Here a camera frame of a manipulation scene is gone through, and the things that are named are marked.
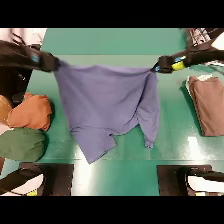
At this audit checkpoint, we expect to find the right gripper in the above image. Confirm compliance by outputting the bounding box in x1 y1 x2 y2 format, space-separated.
150 55 175 74

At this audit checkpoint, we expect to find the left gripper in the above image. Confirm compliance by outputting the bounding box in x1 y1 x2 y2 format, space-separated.
39 51 62 73

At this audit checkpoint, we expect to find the blue T-shirt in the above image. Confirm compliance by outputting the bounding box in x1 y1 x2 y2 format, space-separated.
53 61 161 165

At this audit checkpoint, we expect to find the pale garment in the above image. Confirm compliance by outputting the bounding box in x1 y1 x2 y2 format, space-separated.
0 28 48 47

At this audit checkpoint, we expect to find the white garment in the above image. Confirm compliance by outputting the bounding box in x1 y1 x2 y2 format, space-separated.
187 73 215 83

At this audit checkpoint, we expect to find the orange garment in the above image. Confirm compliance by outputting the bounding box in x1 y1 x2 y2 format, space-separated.
6 92 53 132

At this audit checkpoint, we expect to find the brown garment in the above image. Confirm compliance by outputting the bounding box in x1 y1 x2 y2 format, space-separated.
187 75 224 137

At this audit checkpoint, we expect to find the tan garment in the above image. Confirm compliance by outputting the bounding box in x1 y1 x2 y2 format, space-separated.
0 94 13 125

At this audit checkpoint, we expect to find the green garment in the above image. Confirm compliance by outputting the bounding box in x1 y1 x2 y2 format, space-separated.
0 127 47 163

